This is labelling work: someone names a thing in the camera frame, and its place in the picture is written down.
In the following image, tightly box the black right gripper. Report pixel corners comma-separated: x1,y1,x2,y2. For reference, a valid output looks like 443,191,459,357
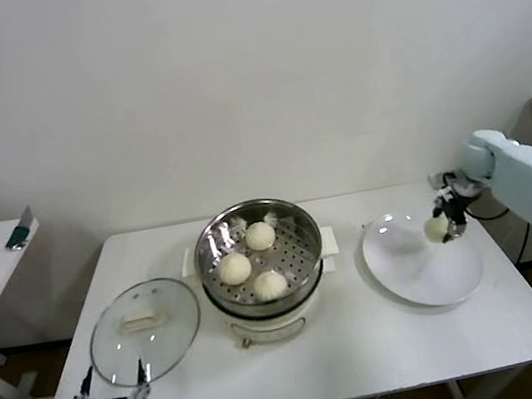
431,190,474,245

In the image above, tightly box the white steamed baozi bun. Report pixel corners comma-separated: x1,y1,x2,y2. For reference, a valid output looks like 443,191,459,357
215,250,255,289
423,214,452,246
242,219,279,253
250,267,292,304

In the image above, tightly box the glass lid cream handle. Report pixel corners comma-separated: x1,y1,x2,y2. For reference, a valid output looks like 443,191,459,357
80,271,212,393

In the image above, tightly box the stainless steel steamer basket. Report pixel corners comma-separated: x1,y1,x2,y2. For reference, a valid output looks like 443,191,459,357
186,190,334,325

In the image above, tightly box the white round plate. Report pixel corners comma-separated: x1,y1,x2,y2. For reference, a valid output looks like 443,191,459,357
356,198,489,318

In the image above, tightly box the white electric cooker pot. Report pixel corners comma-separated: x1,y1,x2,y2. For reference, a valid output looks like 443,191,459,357
178,222,354,359

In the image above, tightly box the green silver handheld tool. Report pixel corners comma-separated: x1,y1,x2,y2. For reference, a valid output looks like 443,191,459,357
0,203,40,251

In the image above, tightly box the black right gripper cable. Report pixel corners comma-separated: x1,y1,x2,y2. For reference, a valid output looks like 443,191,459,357
463,201,512,224

